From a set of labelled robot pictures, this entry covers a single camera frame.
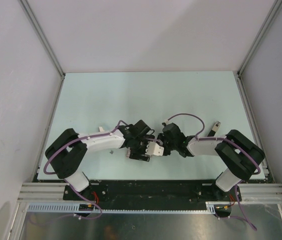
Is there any left aluminium frame post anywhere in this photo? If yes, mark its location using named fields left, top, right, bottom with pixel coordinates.
left=18, top=0, right=66, bottom=77

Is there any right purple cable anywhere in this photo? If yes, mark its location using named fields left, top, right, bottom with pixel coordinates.
left=162, top=113, right=261, bottom=230

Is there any white stapler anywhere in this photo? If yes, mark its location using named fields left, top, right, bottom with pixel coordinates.
left=98, top=126, right=105, bottom=133

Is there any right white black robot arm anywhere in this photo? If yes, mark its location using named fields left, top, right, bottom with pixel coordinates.
left=158, top=123, right=265, bottom=201

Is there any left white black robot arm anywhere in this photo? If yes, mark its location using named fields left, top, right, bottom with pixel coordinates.
left=43, top=120, right=163, bottom=200

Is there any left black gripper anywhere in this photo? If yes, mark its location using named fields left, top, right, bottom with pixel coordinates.
left=129, top=135, right=155, bottom=162

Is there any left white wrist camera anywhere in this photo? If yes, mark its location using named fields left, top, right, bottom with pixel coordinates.
left=145, top=141, right=164, bottom=156

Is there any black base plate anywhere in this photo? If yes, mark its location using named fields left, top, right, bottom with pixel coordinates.
left=63, top=179, right=242, bottom=211

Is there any right aluminium frame post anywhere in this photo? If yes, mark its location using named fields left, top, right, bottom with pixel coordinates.
left=237, top=0, right=282, bottom=76

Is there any aluminium frame post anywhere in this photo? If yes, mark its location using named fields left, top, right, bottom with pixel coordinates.
left=237, top=0, right=282, bottom=76
left=18, top=0, right=66, bottom=77

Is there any red staple box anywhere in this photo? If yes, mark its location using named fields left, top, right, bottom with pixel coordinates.
left=126, top=147, right=131, bottom=158

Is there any white slotted cable duct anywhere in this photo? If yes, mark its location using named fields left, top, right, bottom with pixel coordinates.
left=25, top=201, right=232, bottom=214

